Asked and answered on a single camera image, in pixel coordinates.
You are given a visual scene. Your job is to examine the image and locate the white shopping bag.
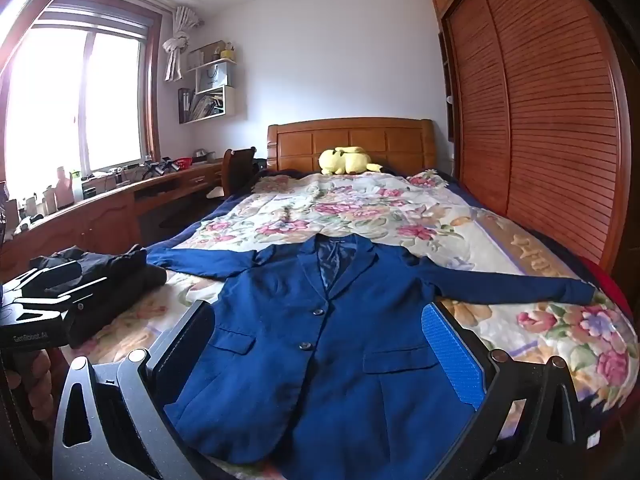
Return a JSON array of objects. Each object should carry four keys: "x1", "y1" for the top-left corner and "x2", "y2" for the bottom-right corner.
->
[{"x1": 196, "y1": 62, "x2": 229, "y2": 94}]

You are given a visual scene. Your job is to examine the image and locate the white wall shelf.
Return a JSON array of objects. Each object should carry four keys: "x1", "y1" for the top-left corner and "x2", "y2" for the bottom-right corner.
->
[{"x1": 178, "y1": 56, "x2": 237, "y2": 125}]

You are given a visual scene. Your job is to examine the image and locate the red cloth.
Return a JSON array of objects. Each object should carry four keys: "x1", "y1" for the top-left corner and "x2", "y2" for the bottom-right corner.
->
[{"x1": 582, "y1": 255, "x2": 626, "y2": 311}]

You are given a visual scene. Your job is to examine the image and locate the wooden desk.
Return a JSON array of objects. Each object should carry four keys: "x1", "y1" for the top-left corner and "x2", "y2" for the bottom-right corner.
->
[{"x1": 0, "y1": 157, "x2": 227, "y2": 273}]

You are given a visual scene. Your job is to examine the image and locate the person's left hand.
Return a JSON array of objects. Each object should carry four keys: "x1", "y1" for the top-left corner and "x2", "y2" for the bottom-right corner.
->
[{"x1": 2, "y1": 347, "x2": 57, "y2": 426}]

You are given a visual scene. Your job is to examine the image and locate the yellow plush toy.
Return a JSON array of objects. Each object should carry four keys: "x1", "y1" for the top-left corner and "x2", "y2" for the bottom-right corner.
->
[{"x1": 319, "y1": 146, "x2": 385, "y2": 177}]

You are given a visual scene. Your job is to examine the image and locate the white plastic bottle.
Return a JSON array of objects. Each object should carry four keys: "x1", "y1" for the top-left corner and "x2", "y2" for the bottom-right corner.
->
[{"x1": 54, "y1": 166, "x2": 84, "y2": 207}]

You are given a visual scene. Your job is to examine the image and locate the black folded clothes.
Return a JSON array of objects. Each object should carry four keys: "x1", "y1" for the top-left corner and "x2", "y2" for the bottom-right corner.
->
[{"x1": 30, "y1": 245, "x2": 168, "y2": 350}]

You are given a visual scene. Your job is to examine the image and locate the tied white curtain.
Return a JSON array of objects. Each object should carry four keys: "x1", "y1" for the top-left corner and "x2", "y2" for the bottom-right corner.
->
[{"x1": 162, "y1": 6, "x2": 205, "y2": 82}]

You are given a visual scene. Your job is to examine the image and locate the dark wooden chair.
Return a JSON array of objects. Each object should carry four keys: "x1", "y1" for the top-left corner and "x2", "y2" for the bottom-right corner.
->
[{"x1": 221, "y1": 146, "x2": 259, "y2": 199}]

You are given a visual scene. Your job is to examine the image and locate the window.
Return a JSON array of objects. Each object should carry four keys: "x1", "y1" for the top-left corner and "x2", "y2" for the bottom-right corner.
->
[{"x1": 0, "y1": 7, "x2": 163, "y2": 188}]

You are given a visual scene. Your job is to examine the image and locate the floral blanket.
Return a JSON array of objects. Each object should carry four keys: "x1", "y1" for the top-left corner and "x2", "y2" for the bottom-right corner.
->
[{"x1": 70, "y1": 170, "x2": 638, "y2": 480}]

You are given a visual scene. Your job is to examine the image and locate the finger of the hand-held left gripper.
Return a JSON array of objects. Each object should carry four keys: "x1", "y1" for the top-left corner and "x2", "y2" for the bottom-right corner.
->
[
  {"x1": 4, "y1": 260, "x2": 108, "y2": 297},
  {"x1": 14, "y1": 287, "x2": 102, "y2": 332}
]

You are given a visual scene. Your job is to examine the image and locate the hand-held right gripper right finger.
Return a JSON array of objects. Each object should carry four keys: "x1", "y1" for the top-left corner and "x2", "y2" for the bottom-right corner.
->
[{"x1": 421, "y1": 302, "x2": 588, "y2": 480}]

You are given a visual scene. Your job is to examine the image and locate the wooden bed headboard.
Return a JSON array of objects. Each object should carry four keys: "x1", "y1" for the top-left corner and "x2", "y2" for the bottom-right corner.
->
[{"x1": 266, "y1": 118, "x2": 438, "y2": 177}]

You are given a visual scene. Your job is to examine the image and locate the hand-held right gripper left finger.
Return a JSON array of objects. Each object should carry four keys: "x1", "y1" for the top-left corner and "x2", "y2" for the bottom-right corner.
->
[{"x1": 52, "y1": 300, "x2": 217, "y2": 480}]

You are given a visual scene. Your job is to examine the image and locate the blue blazer jacket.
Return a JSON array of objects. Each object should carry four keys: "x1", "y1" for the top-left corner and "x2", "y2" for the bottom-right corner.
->
[{"x1": 146, "y1": 234, "x2": 596, "y2": 468}]

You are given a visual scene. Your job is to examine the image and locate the wooden louvered wardrobe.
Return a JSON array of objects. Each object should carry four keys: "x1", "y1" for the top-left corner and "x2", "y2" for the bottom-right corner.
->
[{"x1": 430, "y1": 0, "x2": 632, "y2": 286}]

